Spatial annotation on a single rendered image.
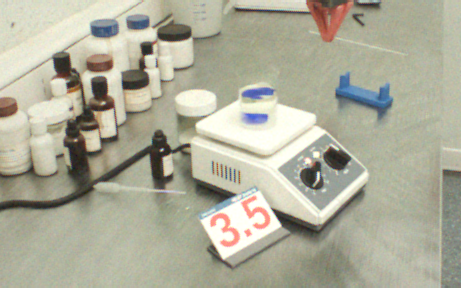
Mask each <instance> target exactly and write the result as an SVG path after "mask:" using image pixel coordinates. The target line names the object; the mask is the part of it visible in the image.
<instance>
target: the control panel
mask: <svg viewBox="0 0 461 288"><path fill-rule="evenodd" d="M330 144H334V145H335V146H336V147H337V148H339V149H340V150H342V151H344V149H343V148H342V147H341V146H340V145H339V144H338V143H337V142H336V141H334V140H333V139H332V138H331V137H330V136H329V135H328V134H327V133H326V132H325V133H324V134H323V135H322V136H321V137H319V138H318V139H317V140H315V141H313V142H312V143H311V144H310V145H308V146H307V147H305V148H304V149H303V150H302V151H300V152H298V153H297V154H296V155H294V156H293V158H291V159H290V160H289V161H286V162H284V163H283V165H281V166H280V167H279V168H278V169H277V170H278V171H279V172H280V173H281V174H282V175H283V176H284V177H285V178H286V179H287V180H288V181H290V182H291V183H292V184H293V186H294V187H295V188H296V189H297V190H298V191H299V192H301V193H302V194H303V196H304V197H306V198H307V199H308V200H309V201H310V202H312V203H313V205H314V206H315V207H316V208H317V209H318V210H320V211H322V210H323V209H324V208H325V207H326V206H327V205H328V204H329V203H330V202H332V201H333V200H334V199H335V198H336V197H337V196H338V195H339V194H340V193H341V192H342V191H344V190H345V189H346V188H347V187H348V186H349V185H350V184H351V183H352V182H353V181H355V180H356V179H357V178H358V177H359V176H360V175H361V174H362V173H363V172H364V171H365V169H364V167H363V166H362V165H361V164H360V163H359V162H358V161H355V160H354V158H353V157H352V156H351V155H350V154H349V153H348V152H347V151H344V152H345V153H347V154H348V155H350V156H351V158H352V159H351V161H349V162H348V164H347V165H346V166H345V167H344V169H343V170H340V171H338V170H334V169H333V168H331V167H330V166H328V165H327V163H326V162H325V161H324V159H323V153H324V152H325V151H326V149H327V148H328V147H329V145H330ZM313 152H318V153H319V157H315V156H314V155H313ZM305 159H310V160H311V163H307V162H306V161H305ZM314 161H320V162H321V164H322V168H321V174H322V175H323V180H324V184H323V187H322V188H321V189H319V190H313V189H311V188H309V187H307V186H306V185H305V184H304V183H303V181H302V180H301V178H300V172H301V171H302V170H303V168H306V167H310V168H311V167H312V165H313V163H314Z"/></svg>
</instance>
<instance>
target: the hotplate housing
mask: <svg viewBox="0 0 461 288"><path fill-rule="evenodd" d="M325 132H326V131H323V130H322V129H321V128H320V127H317V126H311V127H310V128H308V129H307V130H306V131H303V132H302V133H301V134H299V135H298V136H297V137H295V138H294V139H293V140H292V141H289V142H288V143H286V144H285V145H283V147H282V148H280V149H279V150H277V151H274V152H273V153H272V154H269V155H262V154H259V153H256V152H253V151H248V150H245V149H243V148H241V147H238V146H235V145H232V144H230V143H227V142H224V141H219V140H216V139H213V138H211V137H209V136H206V135H203V134H199V135H197V136H196V137H194V138H193V139H192V140H191V163H192V175H193V177H194V182H196V183H199V184H201V185H203V186H205V187H208V188H210V189H212V190H214V191H217V192H221V193H223V194H226V195H228V196H231V197H233V196H235V195H237V194H239V193H241V192H244V191H246V190H248V189H250V188H252V187H253V186H255V185H256V186H257V188H258V189H259V191H260V192H261V193H262V196H263V198H264V200H265V201H266V202H267V204H268V205H269V207H270V208H271V210H272V212H273V213H274V214H276V215H279V216H281V217H283V218H285V219H288V220H290V221H293V222H297V223H299V224H302V225H303V226H306V227H308V228H311V229H313V230H315V231H317V232H318V231H319V230H320V229H321V228H322V227H323V226H324V225H325V224H326V223H327V222H329V221H330V220H331V219H332V218H333V216H334V215H335V214H336V213H337V212H339V211H340V210H342V209H343V208H344V206H345V205H346V204H347V203H348V202H350V201H351V200H352V199H353V198H354V196H355V195H356V194H357V193H358V192H359V191H362V190H363V189H364V187H365V186H366V181H368V176H369V174H368V173H367V170H366V168H365V167H364V166H363V165H362V164H361V163H360V162H359V161H358V162H359V163H360V164H361V165H362V166H363V167H364V169H365V171H364V172H363V173H362V174H361V175H360V176H359V177H358V178H357V179H356V180H355V181H353V182H352V183H351V184H350V185H349V186H348V187H347V188H346V189H345V190H344V191H342V192H341V193H340V194H339V195H338V196H337V197H336V198H335V199H334V200H333V201H332V202H330V203H329V204H328V205H327V206H326V207H325V208H324V209H323V210H322V211H320V210H318V209H317V208H316V207H315V206H314V205H313V203H312V202H310V201H309V200H308V199H307V198H306V197H304V196H303V194H302V193H301V192H299V191H298V190H297V189H296V188H295V187H294V186H293V184H292V183H291V182H290V181H288V180H287V179H286V178H285V177H284V176H283V175H282V174H281V173H280V172H279V171H278V170H277V169H278V168H279V167H280V166H281V165H283V163H284V162H286V161H289V160H290V159H291V158H293V156H294V155H296V154H297V153H298V152H300V151H302V150H303V149H304V148H305V147H307V146H308V145H310V144H311V143H312V142H313V141H315V140H317V139H318V138H319V137H321V136H322V135H323V134H324V133H325ZM326 133H327V132H326ZM327 134H328V133H327ZM328 135H329V134H328ZM329 136H330V137H331V138H332V139H333V140H334V138H333V137H332V136H331V135H329ZM334 141H335V140H334Z"/></svg>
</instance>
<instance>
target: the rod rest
mask: <svg viewBox="0 0 461 288"><path fill-rule="evenodd" d="M350 74H351V72H350V71H347V72H346V73H345V75H340V83H339V87H337V88H335V94H338V95H341V96H344V97H347V98H350V99H353V100H356V101H362V102H364V103H368V104H371V105H374V106H376V107H380V108H385V107H386V106H388V105H389V104H391V103H392V102H393V97H391V96H389V91H390V83H389V82H386V83H385V85H384V87H383V86H380V89H379V93H378V92H375V91H369V90H365V89H363V88H360V87H356V86H354V85H350Z"/></svg>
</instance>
